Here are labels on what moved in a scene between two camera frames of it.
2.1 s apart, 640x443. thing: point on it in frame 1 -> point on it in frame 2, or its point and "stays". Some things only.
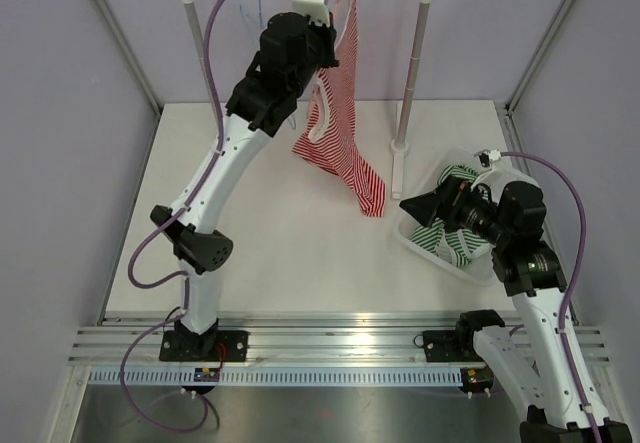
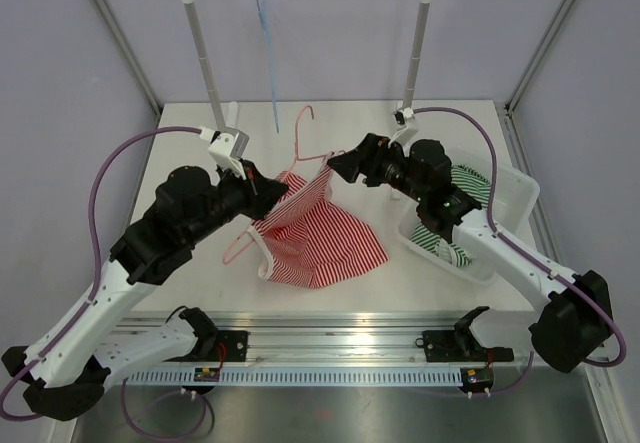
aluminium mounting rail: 290,338 stays
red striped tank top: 336,138 -> 309,240
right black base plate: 451,345 stays
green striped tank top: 457,246 stays
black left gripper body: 318,47 -> 235,196
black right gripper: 447,203 -> 367,159
